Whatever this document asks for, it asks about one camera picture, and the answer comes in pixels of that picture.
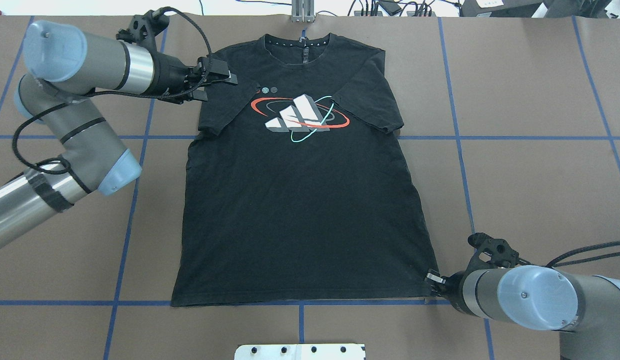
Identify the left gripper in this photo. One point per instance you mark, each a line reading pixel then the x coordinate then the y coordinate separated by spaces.
pixel 171 73

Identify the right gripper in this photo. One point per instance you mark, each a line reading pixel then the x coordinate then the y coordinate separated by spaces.
pixel 454 289

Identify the black graphic t-shirt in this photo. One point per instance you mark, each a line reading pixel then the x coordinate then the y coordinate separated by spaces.
pixel 296 186

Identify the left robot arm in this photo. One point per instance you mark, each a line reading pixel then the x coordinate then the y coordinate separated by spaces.
pixel 67 67

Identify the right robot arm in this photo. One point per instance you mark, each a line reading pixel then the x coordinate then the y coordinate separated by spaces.
pixel 583 309

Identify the black power adapter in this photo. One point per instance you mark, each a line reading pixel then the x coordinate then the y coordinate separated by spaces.
pixel 391 7

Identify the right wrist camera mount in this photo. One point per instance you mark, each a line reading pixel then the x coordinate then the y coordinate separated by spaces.
pixel 491 253

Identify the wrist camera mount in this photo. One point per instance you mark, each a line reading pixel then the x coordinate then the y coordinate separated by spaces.
pixel 143 29
pixel 491 253

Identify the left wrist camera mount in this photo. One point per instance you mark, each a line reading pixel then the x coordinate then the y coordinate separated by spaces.
pixel 143 29

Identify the aluminium frame post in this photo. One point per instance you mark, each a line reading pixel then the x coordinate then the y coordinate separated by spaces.
pixel 303 11

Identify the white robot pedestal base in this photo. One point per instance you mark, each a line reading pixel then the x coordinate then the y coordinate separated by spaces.
pixel 302 351

